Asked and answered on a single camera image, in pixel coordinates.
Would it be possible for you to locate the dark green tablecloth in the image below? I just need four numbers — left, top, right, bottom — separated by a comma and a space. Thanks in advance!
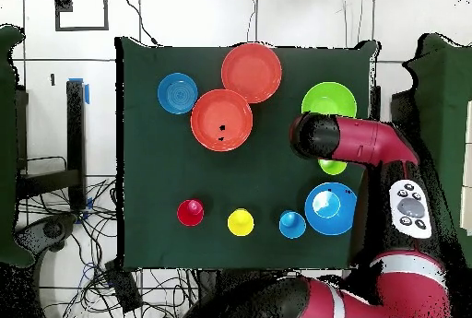
114, 36, 379, 272

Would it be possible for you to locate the small blue bowl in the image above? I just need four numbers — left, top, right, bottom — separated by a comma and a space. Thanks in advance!
157, 72, 199, 115

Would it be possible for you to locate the yellow cup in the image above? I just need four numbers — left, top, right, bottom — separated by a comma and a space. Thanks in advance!
227, 207, 255, 237

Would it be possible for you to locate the black metal frame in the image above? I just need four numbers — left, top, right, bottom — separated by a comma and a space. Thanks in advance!
14, 79, 88, 210

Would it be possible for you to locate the green bowl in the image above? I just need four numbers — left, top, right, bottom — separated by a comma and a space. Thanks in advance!
301, 81, 358, 119

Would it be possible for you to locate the orange bowl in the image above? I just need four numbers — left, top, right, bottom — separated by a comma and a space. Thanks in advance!
190, 88, 254, 153
220, 42, 283, 104

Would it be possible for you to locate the light blue cup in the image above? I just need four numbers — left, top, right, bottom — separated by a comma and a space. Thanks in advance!
277, 209, 308, 240

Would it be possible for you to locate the large blue bowl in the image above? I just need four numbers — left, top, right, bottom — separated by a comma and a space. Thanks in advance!
304, 182, 359, 237

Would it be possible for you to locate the tangle of cables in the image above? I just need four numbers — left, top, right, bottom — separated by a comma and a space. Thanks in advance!
18, 177, 200, 318

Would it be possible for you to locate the lime green cup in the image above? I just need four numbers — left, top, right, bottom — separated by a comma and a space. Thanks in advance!
317, 158, 348, 176

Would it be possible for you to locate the red cup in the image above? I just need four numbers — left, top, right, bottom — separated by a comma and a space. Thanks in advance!
176, 198, 206, 228

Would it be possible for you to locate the green cloth side table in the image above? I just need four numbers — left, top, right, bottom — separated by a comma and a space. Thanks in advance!
0, 24, 35, 268
399, 32, 472, 260

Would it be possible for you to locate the black floor cable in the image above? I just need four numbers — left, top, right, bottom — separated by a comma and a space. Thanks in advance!
123, 0, 160, 47

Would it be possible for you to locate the black power brick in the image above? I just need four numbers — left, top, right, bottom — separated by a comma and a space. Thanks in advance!
104, 260, 144, 313

